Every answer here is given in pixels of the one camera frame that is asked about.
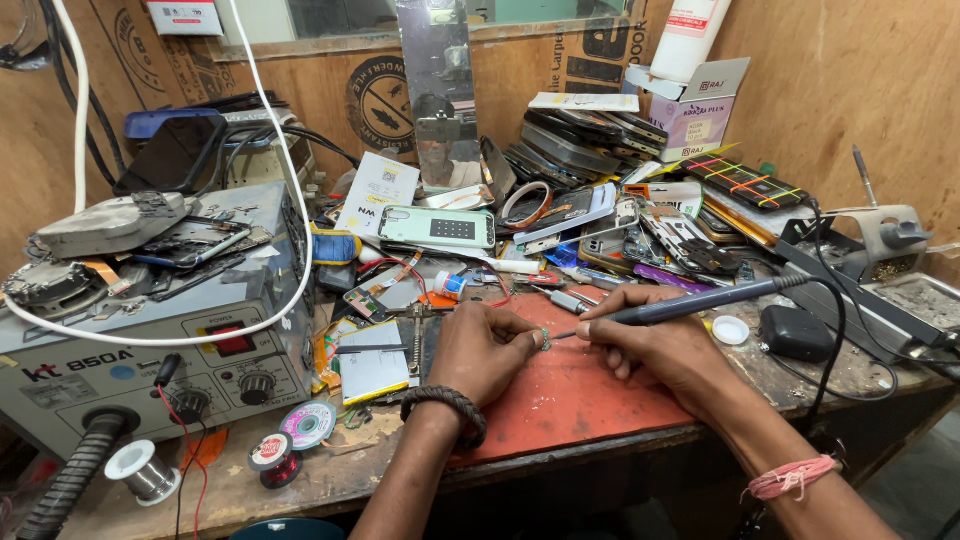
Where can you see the white round cap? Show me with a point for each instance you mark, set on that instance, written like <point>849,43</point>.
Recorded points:
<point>730,330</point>

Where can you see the black tablet with blue case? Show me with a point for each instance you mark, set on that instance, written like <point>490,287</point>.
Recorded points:
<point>176,146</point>

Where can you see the white flat phone battery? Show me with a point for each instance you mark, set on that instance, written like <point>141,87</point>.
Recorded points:
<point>373,362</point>

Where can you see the pile of scrap on station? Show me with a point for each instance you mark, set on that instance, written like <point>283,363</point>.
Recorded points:
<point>127,247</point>

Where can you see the white paper card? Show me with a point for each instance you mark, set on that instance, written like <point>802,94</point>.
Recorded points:
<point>377,195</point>

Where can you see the white tube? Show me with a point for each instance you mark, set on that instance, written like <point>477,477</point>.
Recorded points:
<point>511,264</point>

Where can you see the person's right hand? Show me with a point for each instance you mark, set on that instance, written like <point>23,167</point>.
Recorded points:
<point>660,352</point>

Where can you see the small green circuit part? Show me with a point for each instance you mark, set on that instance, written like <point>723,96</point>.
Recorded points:
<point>545,340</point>

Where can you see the black power adapter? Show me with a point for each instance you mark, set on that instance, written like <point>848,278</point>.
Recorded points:
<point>796,332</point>

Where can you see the metal phone holder clamp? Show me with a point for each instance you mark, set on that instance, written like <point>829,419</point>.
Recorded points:
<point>415,337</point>

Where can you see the white cardboard box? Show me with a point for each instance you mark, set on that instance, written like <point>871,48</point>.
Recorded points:
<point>694,109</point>

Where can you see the metal tray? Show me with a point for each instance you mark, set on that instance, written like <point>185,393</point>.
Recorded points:
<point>915,304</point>

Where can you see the white plastic bottle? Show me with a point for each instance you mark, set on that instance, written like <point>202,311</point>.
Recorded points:
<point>688,37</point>

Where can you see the grey soldering iron stand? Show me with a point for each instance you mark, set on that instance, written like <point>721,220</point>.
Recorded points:
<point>885,240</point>

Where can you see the mirror strip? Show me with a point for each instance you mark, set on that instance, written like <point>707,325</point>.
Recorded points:
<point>439,97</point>

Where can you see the heap of phone parts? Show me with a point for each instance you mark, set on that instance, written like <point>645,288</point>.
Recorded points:
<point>600,195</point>

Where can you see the person's left hand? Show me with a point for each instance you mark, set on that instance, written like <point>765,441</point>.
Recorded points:
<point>480,352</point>

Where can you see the pink desoldering wick spool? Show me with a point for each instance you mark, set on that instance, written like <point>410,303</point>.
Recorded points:
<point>308,424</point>

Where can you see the dark blue soldering iron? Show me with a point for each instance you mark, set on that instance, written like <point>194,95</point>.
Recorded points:
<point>697,302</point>

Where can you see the black phone with coloured lines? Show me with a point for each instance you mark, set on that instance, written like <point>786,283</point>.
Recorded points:
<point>742,182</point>

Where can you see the light green phone back cover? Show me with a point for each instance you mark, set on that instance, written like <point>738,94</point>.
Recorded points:
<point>437,227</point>

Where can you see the red work mat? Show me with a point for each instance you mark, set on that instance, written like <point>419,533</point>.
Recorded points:
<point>570,382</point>

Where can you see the small white glue bottle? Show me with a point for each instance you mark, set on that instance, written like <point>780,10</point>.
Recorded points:
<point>450,285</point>

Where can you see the pink thread wristband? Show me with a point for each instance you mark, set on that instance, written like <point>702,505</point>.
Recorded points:
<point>791,477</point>

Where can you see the grey hot air rework station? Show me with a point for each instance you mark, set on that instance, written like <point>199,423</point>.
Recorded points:
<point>150,337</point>

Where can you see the braided brown wristband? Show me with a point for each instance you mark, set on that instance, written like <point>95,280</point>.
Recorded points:
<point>448,409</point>

